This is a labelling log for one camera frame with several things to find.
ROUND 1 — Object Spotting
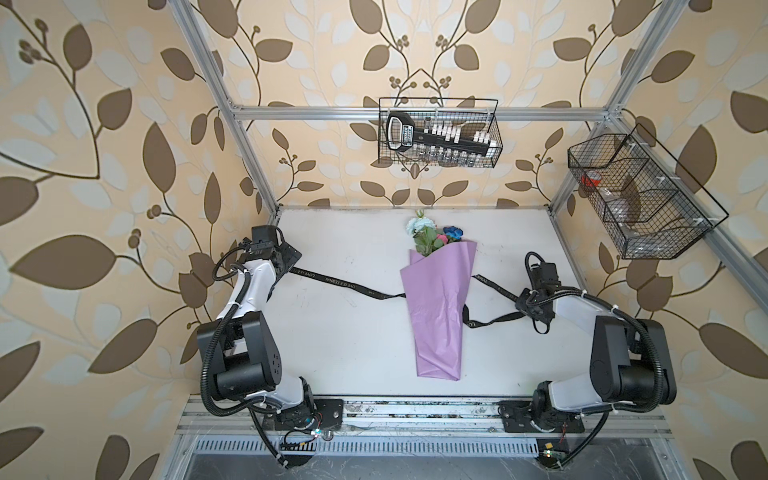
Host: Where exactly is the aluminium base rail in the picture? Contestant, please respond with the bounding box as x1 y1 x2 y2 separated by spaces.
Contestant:
176 395 673 439

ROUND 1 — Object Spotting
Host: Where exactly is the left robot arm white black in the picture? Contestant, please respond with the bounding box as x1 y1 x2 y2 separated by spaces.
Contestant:
196 225 317 418

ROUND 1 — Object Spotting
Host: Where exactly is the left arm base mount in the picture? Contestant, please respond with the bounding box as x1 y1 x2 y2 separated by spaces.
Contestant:
274 398 344 431

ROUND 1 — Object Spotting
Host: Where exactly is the back black wire basket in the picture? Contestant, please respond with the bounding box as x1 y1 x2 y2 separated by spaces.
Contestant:
378 96 503 169

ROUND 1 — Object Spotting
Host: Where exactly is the black wire basket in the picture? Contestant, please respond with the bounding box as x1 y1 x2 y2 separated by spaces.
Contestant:
567 124 729 260
378 96 503 169

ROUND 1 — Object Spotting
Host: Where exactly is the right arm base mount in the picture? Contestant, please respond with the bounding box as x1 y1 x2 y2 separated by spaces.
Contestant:
498 400 585 434

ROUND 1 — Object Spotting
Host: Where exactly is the right black wire basket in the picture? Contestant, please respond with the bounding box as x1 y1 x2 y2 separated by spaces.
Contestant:
567 124 729 260

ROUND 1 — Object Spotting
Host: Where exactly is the pale green fake flower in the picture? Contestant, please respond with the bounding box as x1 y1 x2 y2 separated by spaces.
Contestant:
406 210 436 237

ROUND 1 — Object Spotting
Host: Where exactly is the black socket tool set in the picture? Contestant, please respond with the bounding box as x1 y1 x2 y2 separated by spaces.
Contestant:
384 111 502 157

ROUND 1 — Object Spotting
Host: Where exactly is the pink purple wrapping paper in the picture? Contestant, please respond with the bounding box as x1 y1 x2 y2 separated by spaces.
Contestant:
400 241 477 381

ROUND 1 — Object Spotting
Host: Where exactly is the red capped clear bottle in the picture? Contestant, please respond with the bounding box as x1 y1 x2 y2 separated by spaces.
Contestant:
580 170 637 224

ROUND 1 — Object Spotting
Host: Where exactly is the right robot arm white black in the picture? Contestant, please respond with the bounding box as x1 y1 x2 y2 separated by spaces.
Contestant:
515 252 677 429

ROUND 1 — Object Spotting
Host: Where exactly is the blue fake rose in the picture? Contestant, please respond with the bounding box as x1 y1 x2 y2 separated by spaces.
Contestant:
443 226 464 243

